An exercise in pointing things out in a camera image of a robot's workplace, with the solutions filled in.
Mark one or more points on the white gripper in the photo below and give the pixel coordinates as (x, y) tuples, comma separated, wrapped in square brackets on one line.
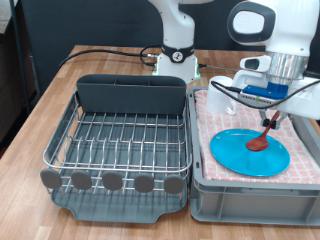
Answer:
[(303, 100)]

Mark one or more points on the brown wooden spoon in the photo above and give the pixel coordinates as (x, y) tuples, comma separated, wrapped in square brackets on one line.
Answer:
[(256, 145)]

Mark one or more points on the blue plastic plate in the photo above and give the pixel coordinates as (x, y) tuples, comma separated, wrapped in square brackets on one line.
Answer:
[(233, 160)]

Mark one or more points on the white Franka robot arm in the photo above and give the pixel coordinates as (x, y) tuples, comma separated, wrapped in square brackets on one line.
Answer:
[(176, 30)]

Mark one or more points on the grey dish rack tray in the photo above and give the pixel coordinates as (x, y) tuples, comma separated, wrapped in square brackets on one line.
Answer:
[(116, 210)]

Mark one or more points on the pink checked cloth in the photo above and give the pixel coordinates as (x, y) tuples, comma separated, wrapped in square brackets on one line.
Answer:
[(300, 166)]

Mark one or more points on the white mug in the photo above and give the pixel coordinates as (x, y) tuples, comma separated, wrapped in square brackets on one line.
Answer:
[(216, 100)]

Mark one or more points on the grey plastic crate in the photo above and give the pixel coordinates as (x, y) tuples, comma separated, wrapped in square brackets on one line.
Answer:
[(253, 206)]

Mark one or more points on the dark grey cutlery holder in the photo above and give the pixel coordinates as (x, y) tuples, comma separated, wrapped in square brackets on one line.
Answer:
[(130, 96)]

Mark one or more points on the black metal pole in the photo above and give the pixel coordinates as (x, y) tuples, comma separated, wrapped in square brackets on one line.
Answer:
[(19, 50)]

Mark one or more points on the dark shelf unit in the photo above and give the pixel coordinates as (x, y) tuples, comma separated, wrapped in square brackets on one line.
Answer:
[(10, 83)]

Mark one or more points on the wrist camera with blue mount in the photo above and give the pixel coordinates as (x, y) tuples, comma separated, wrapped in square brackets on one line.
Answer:
[(263, 90)]

